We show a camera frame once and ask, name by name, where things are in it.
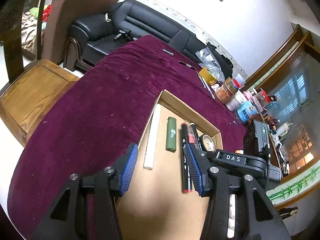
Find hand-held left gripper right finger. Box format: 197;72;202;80
185;144;292;240

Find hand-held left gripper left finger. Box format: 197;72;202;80
32;144;139;240

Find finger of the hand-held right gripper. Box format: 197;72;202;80
199;150;218;162

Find black tape roll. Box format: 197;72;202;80
201;134;217;153

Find black pen red label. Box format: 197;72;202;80
188;122;199;147

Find black marker red caps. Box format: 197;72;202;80
180;122;193;194

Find long white stick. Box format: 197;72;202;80
143;104;162;170

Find green lighter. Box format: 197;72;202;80
165;117;177;152

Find cardboard box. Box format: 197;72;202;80
115;89;223;240

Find bamboo print panel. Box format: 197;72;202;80
265;165;320;205

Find white kettle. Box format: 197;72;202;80
279;122;290;137

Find clear jar blue label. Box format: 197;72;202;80
236;100;259;123

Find white plastic jar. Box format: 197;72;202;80
226;91;247;112

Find brown labelled jar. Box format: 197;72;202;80
215;77;237;103

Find clear jar red lid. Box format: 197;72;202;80
252;89;272;110

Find white marker pen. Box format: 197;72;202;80
197;72;215;98

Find colourful tape roll stack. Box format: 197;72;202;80
231;77;247;89

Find yellow tape roll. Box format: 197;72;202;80
199;67;217;85

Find clear plastic bag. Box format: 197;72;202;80
195;47;225;83

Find wooden display counter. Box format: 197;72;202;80
246;24;320;213

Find black clamp tool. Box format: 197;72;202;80
114;29;132;40

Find black leather sofa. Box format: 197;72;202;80
69;0;234;78

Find floral bedding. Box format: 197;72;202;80
21;5;50;53

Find red cloth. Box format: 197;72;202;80
41;4;53;22

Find green cloth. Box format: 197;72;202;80
29;5;47;18

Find black cable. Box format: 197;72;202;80
265;147;273;193

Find dark wooden frame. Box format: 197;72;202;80
0;0;49;83

